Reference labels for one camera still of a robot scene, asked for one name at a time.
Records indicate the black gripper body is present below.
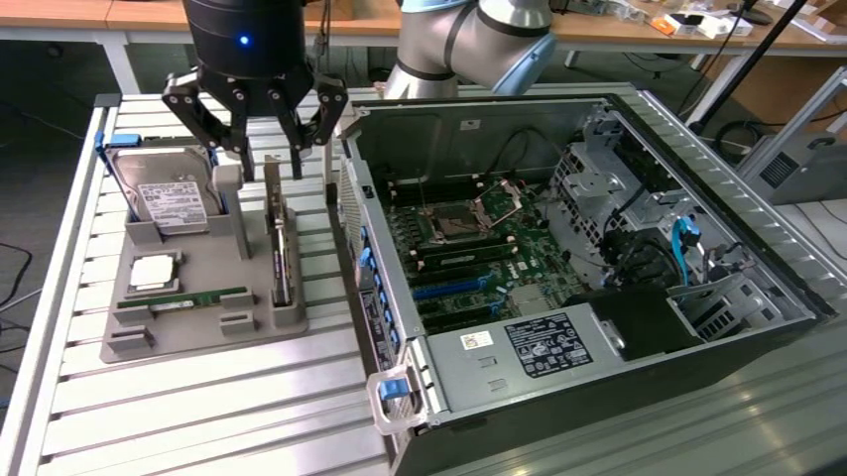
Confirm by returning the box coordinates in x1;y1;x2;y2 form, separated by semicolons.
183;0;317;118

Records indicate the black graphics card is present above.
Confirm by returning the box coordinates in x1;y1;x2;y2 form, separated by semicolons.
262;154;298;307

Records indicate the hard disk in blue carrier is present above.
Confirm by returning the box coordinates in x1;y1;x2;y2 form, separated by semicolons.
91;131;231;237

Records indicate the black RAM slot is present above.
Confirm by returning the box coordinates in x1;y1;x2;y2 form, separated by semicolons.
387;176;485;192
391;187;482;205

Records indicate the long wooden desk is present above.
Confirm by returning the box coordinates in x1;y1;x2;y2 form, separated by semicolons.
0;0;406;95

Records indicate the metal socket cover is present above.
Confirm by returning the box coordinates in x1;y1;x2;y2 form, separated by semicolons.
469;180;531;232

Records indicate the grey parts rack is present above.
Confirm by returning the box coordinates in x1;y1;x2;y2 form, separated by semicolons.
98;166;313;366

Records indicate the silver CPU chip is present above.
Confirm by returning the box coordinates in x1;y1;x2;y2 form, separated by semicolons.
129;256;178;290

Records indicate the black installed RAM stick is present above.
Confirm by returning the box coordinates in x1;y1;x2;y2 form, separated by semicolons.
417;242;522;272

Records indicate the green RAM stick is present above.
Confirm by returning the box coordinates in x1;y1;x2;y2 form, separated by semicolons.
117;286;251;311

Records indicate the blue expansion slot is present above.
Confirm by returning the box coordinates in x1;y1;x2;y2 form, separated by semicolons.
411;278;489;301

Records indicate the green motherboard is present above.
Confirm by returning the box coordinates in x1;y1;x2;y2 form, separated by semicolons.
383;171;597;336

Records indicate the metal drive cage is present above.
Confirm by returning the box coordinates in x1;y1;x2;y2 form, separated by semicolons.
549;106;677;234

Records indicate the black expansion slot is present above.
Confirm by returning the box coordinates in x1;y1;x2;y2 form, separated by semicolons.
422;311;509;334
415;297;497;318

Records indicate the wooden desk with clutter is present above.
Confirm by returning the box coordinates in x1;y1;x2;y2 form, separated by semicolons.
555;0;847;125

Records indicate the silver chipset heatsink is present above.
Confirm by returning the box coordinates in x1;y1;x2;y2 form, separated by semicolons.
507;286;553;317

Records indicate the grey power supply unit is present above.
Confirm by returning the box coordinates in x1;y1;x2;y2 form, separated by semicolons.
423;301;627;416

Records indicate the black plastic shroud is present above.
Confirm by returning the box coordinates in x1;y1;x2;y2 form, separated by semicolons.
562;285;705;362

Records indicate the black tripod pole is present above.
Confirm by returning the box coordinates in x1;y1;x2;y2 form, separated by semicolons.
687;0;813;134

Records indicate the black round object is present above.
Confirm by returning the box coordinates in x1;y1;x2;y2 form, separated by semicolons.
726;1;773;26

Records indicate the metal disk bay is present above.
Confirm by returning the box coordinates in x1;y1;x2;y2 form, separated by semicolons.
665;275;789;343

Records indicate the grey computer tower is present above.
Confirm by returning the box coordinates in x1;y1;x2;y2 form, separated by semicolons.
738;66;847;205

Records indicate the open black PC case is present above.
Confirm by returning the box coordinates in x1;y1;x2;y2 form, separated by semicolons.
321;91;840;476

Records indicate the grey case clamp bracket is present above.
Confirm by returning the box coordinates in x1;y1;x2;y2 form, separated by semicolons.
334;101;365;141
366;369;426;436

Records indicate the black wire bundle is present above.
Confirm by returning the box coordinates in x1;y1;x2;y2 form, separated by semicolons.
598;230;685;292

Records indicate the blue SATA wire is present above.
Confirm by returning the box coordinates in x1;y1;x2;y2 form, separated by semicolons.
669;215;702;289

